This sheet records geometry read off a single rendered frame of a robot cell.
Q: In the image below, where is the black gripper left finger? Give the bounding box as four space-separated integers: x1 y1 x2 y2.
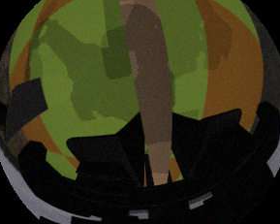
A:
66 113 144 187

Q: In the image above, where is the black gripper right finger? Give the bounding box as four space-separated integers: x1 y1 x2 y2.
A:
171 108 242 178

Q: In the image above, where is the long brown wooden rail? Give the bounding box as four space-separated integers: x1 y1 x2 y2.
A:
120 0 173 185

